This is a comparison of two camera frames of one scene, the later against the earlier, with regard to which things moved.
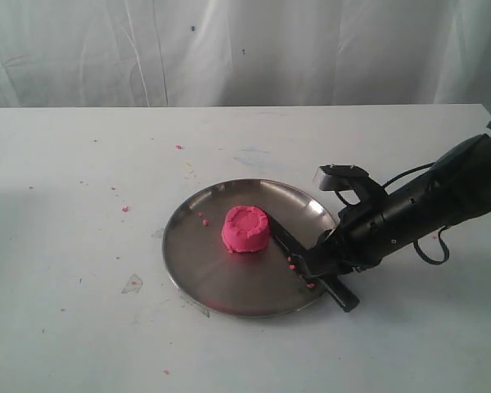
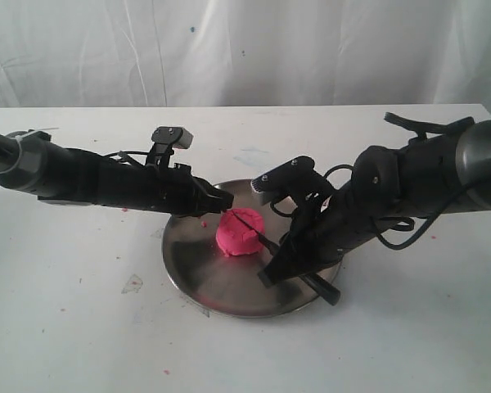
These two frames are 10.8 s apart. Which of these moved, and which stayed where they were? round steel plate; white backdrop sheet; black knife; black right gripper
Moved: black knife; black right gripper
Stayed: white backdrop sheet; round steel plate
